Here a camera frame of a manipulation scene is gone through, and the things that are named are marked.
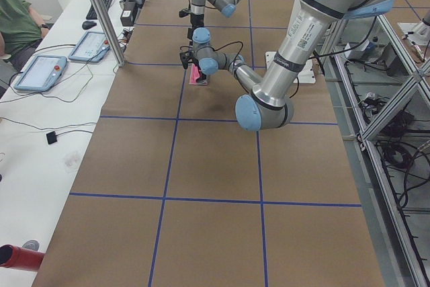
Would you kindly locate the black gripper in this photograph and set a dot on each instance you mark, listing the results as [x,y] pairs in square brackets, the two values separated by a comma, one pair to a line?
[201,76]
[194,18]

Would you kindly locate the pink and grey towel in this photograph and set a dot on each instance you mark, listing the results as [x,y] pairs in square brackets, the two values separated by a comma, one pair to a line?
[193,70]

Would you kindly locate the black power adapter box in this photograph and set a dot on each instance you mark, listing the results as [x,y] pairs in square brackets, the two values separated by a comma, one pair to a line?
[129,13]

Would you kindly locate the far teach pendant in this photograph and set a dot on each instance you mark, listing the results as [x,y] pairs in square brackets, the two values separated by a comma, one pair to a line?
[91,48]

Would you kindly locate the teach pendant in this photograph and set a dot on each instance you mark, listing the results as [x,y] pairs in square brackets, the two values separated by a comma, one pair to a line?
[42,73]
[91,48]

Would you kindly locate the black computer mouse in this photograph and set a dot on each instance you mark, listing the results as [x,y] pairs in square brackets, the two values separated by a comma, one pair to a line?
[86,25]

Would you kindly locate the near teach pendant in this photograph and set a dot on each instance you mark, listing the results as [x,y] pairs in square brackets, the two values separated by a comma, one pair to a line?
[42,73]

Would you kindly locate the small black square puck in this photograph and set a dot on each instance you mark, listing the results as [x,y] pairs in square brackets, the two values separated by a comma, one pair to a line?
[51,137]

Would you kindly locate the person in green shirt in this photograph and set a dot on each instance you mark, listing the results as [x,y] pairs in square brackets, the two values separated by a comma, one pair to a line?
[22,30]

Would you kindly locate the red cylinder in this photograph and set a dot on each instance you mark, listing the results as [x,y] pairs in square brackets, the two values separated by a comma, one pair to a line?
[20,258]

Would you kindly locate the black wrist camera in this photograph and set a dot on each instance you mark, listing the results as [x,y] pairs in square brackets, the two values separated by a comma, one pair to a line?
[184,13]
[186,59]

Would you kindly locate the white pedestal column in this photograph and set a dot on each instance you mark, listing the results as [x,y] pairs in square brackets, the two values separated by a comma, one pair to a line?
[304,71]

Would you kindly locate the aluminium frame post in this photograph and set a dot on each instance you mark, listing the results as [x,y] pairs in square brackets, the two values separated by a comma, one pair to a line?
[108,29]

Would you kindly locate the aluminium side frame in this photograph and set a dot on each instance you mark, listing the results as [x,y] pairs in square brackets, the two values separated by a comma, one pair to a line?
[378,75]

